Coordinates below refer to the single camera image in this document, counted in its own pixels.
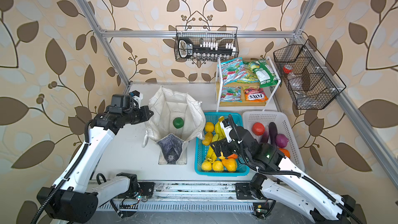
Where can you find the yellow banana bunch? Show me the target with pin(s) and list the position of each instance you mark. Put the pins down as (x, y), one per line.
(217, 135)

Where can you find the teal candy bag shelf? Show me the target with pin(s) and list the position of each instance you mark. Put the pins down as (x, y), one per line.
(231, 94)
(232, 70)

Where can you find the green lime fruit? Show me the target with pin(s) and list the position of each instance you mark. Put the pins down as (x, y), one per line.
(178, 123)

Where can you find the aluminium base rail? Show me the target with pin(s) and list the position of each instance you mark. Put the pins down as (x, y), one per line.
(191, 197)

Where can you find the black wire basket right wall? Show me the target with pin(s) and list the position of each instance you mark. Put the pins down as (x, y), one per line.
(321, 83)

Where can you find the black wire basket wall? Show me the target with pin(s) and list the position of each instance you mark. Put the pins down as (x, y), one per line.
(229, 35)
(321, 83)

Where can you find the orange bell pepper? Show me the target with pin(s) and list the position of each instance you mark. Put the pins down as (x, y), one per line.
(285, 152)

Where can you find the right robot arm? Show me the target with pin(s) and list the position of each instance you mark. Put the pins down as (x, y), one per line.
(279, 179)

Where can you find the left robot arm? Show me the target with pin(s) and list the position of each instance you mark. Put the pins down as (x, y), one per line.
(68, 199)

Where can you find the purple eggplant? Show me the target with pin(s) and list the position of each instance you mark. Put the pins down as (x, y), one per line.
(270, 135)

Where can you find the white fabric grocery bag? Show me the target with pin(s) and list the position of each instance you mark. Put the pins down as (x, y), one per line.
(167, 105)

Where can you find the red Fox's candy bag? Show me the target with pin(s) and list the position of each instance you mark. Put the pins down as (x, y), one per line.
(255, 94)

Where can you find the red tomato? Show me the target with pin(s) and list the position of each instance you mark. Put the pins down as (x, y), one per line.
(258, 129)

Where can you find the yellow pear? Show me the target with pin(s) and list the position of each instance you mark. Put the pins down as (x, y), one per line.
(230, 164)

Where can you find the green snack bag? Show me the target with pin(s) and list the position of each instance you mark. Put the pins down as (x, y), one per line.
(264, 73)

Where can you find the teal candy bag top shelf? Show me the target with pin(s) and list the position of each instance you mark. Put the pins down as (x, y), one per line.
(232, 70)

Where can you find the plastic bottle red cap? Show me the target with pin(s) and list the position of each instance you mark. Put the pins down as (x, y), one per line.
(294, 81)

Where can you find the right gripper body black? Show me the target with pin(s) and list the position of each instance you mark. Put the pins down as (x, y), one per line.
(228, 148)

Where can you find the teal candy bag lower shelf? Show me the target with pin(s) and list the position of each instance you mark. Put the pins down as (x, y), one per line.
(231, 94)

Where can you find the purple onion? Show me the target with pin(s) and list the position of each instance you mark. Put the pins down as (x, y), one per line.
(281, 141)

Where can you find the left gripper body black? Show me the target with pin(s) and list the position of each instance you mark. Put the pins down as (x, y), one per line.
(134, 115)

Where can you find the orange fruit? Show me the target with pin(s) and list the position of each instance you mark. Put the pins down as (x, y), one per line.
(233, 156)

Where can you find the black wire basket back wall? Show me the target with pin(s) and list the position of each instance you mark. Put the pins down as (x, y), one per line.
(229, 35)

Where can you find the black tool set in basket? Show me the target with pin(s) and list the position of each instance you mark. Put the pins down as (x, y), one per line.
(186, 48)

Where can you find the white plastic basket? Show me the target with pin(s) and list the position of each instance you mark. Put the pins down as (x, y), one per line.
(283, 127)

